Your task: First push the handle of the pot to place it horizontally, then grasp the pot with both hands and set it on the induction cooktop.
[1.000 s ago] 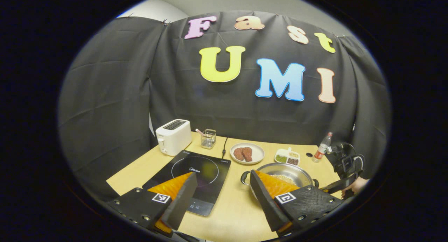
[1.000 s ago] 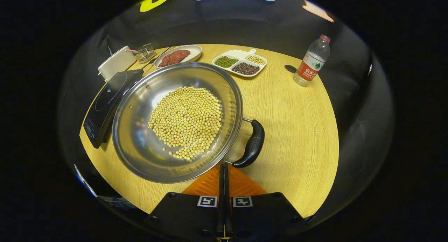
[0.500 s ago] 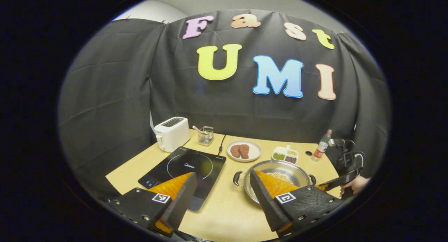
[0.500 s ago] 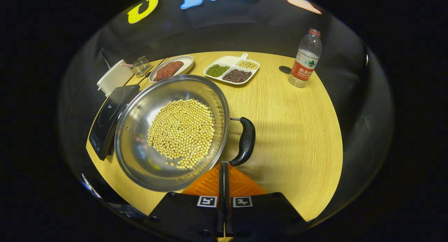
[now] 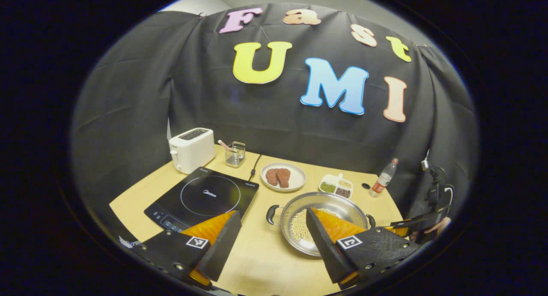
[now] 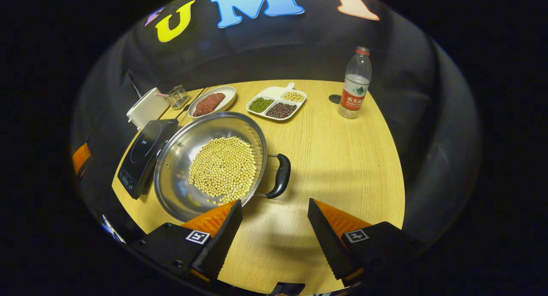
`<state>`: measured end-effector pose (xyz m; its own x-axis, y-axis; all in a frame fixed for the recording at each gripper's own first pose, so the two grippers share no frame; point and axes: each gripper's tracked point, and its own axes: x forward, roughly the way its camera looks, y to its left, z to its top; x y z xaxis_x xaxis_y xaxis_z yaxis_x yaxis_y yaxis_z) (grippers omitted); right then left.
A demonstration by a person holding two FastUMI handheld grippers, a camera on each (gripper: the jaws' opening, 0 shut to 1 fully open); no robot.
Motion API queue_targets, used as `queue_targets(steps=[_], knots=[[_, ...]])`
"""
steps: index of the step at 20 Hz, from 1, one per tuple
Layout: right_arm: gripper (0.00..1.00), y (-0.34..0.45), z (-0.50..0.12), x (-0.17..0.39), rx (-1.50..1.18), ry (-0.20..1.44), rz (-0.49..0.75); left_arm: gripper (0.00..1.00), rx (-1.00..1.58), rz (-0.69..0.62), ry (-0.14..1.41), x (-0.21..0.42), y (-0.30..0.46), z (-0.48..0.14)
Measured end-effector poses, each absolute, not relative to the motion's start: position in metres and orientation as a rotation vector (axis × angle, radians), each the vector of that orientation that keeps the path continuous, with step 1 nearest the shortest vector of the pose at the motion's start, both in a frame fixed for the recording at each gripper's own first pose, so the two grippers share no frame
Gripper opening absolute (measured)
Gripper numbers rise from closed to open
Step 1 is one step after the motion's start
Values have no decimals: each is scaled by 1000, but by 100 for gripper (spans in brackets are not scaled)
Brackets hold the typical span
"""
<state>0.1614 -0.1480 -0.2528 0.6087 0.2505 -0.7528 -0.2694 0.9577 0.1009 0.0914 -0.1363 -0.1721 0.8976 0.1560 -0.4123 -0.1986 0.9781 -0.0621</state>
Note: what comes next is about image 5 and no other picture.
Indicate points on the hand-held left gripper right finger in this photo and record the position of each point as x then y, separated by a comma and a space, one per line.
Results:
325, 253

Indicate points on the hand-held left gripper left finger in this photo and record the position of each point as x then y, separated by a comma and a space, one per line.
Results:
222, 249

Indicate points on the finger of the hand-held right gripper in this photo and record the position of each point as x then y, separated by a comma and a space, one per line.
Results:
417, 224

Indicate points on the black induction cooktop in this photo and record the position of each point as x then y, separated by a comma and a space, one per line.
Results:
205, 195

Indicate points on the pile of soybeans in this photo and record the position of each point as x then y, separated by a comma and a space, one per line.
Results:
299, 227

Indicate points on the clear bottle with red label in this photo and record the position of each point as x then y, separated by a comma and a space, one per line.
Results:
383, 180

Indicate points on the white divided dish of beans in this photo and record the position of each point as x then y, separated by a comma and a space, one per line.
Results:
336, 187

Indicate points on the white round plate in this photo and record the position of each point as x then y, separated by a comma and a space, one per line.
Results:
297, 178

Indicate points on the brown meat piece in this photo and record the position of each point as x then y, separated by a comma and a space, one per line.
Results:
271, 177
284, 178

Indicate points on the clear glass holder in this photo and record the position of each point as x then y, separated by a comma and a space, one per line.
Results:
235, 155

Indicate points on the white toaster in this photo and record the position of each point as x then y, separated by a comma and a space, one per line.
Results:
192, 152

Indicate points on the pink stick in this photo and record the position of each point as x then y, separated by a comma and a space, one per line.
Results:
223, 144

